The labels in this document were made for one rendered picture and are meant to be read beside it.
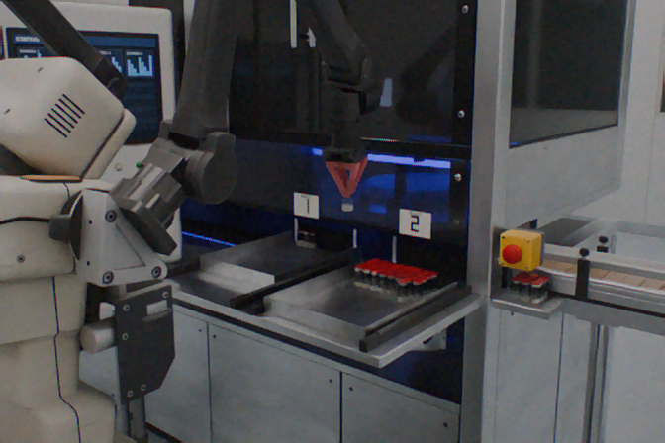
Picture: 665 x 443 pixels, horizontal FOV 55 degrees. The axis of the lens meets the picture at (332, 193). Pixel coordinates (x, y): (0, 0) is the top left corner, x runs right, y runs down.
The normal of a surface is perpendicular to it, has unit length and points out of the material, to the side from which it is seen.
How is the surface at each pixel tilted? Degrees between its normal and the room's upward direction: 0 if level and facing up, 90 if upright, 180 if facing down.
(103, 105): 90
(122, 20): 90
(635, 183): 90
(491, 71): 90
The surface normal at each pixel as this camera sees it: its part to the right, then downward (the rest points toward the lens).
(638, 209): -0.63, 0.14
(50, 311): 0.80, 0.11
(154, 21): 0.65, 0.14
